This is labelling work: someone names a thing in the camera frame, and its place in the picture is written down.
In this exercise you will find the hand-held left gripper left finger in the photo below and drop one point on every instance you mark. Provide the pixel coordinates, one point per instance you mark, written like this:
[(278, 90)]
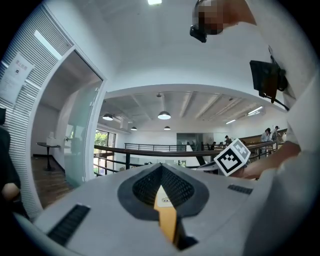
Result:
[(100, 200)]

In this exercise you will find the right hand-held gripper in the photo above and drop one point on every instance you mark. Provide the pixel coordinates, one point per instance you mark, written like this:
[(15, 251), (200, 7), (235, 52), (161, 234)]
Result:
[(231, 157)]

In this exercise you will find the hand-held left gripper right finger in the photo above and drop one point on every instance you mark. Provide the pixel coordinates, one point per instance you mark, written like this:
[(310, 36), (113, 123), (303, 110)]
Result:
[(220, 212)]

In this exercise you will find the person's right forearm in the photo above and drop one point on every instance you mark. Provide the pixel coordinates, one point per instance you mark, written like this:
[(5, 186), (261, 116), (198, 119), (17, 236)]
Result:
[(272, 160)]

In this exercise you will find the white box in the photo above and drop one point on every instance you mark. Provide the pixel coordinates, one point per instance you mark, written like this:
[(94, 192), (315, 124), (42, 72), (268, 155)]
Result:
[(51, 140)]

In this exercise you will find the short ceiling light strip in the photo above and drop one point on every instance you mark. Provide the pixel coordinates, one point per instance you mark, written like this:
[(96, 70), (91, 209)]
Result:
[(230, 121)]

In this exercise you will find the large window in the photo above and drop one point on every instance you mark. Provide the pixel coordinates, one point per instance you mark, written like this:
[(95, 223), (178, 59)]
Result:
[(102, 140)]

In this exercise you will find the frosted glass door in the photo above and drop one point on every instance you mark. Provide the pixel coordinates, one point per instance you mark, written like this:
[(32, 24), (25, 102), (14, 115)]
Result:
[(80, 140)]

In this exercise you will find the dark metal railing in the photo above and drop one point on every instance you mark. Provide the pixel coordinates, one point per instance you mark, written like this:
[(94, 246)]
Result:
[(155, 153)]

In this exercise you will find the large black pendant lamp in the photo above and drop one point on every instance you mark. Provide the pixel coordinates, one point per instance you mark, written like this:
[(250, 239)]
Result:
[(164, 115)]

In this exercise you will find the black chest-mounted device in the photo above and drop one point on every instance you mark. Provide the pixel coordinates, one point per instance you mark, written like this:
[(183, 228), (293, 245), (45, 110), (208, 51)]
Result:
[(265, 77)]

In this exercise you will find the person's light shirt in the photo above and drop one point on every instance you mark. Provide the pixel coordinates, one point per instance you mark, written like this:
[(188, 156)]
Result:
[(287, 30)]

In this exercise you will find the person's head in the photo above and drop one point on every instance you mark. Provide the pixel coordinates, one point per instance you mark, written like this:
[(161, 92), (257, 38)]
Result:
[(225, 12)]

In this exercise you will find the white paper notice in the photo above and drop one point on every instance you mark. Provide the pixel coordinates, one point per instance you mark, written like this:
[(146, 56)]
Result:
[(15, 75)]

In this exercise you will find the long ceiling light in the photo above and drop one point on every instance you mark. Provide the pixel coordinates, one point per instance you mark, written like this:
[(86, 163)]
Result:
[(154, 2)]

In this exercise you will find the round black pedestal table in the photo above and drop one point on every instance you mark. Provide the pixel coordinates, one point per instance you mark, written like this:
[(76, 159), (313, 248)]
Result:
[(48, 146)]

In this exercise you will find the black head camera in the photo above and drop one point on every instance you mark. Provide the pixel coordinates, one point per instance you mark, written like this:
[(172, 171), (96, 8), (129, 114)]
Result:
[(198, 33)]

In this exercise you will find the wall light strip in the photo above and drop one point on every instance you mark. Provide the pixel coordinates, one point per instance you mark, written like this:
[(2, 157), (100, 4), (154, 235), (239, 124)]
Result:
[(47, 45)]

